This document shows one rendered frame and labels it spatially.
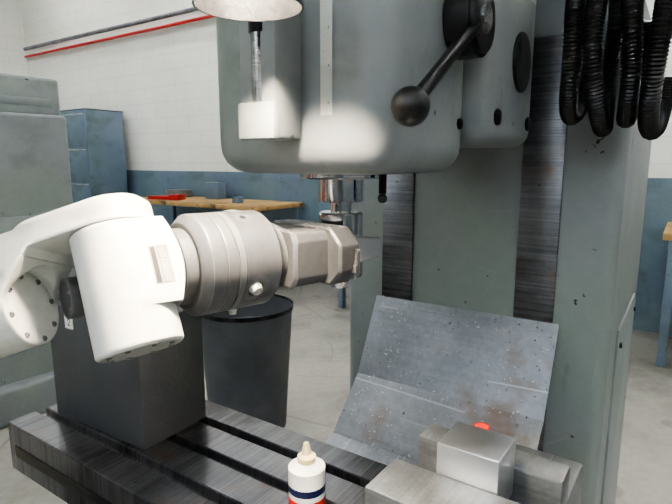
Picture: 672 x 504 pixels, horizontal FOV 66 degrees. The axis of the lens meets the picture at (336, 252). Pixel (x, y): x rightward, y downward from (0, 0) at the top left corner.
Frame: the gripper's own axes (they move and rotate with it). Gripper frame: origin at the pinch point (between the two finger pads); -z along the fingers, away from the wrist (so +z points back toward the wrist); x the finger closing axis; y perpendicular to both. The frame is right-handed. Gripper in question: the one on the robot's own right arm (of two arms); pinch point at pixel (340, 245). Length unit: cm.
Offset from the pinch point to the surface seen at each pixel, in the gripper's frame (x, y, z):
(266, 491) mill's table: 8.8, 31.7, 4.0
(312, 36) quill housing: -5.1, -19.2, 8.2
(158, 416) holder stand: 28.7, 27.6, 9.1
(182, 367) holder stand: 30.0, 21.8, 4.5
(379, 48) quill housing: -10.8, -17.7, 6.0
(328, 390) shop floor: 175, 122, -153
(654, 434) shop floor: 30, 121, -239
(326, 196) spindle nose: -0.4, -5.4, 2.4
